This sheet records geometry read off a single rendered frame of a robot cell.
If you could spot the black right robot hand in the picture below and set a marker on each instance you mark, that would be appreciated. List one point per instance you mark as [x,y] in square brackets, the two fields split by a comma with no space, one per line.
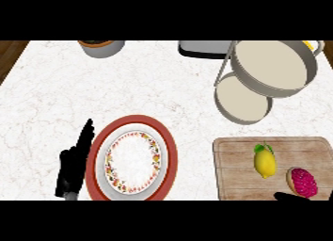
[290,197]

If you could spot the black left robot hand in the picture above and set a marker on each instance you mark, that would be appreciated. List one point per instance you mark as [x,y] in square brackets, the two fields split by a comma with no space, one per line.
[74,160]

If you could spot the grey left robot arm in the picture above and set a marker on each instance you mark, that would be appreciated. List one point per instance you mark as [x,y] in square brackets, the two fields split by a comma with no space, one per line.
[71,196]

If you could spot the yellow lemon with green leaf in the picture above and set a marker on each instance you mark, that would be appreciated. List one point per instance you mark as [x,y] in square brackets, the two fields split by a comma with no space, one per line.
[266,162]

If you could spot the wooden cutting board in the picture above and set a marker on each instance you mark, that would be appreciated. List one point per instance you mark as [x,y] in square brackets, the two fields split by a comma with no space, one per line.
[240,169]

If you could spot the grey tiered basket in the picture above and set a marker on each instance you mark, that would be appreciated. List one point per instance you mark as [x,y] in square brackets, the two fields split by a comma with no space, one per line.
[266,78]

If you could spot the yellow object behind basket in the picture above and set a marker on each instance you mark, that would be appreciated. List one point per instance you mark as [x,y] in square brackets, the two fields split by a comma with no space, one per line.
[309,44]

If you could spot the red-rimmed floral plate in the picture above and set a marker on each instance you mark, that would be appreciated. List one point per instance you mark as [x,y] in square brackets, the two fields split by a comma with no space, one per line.
[132,157]

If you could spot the grey pot with brown rim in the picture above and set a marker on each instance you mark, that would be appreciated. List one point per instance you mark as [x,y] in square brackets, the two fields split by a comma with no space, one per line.
[101,48]

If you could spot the grey and black appliance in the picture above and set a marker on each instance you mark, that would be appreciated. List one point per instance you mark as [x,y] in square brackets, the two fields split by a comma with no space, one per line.
[204,49]

